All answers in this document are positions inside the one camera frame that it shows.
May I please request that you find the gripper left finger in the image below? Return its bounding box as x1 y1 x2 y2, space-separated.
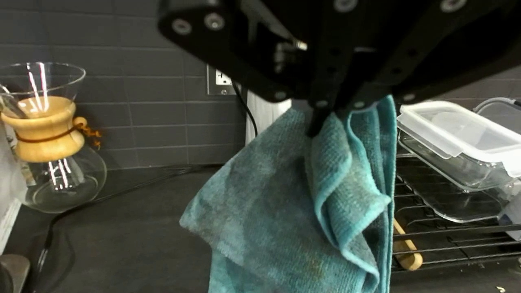
157 0 355 138

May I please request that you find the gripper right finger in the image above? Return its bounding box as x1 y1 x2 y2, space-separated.
336 0 521 114

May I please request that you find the teal microfibre cloth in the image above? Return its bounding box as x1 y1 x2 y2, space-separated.
180 95 398 293

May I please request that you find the white paper towel roll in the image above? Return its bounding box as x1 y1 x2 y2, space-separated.
245 90 292 145

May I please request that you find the clear plastic container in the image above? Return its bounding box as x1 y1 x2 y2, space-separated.
473 97 521 135

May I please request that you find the glass container with white lid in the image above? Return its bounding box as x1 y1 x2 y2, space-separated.
396 101 521 192

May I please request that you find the flat glass dish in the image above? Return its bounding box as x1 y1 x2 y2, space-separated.
401 173 506 223

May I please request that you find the glass carafe with wooden collar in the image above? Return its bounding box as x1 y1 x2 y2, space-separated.
0 62 107 214

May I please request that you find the wall socket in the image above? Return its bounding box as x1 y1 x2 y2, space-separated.
206 64 237 96

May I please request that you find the black cable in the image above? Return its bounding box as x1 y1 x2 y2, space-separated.
35 79 258 287

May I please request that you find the black wire dish rack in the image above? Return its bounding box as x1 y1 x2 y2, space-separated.
391 142 521 272

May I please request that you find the wooden utensil handle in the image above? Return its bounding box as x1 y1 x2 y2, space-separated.
392 219 423 271

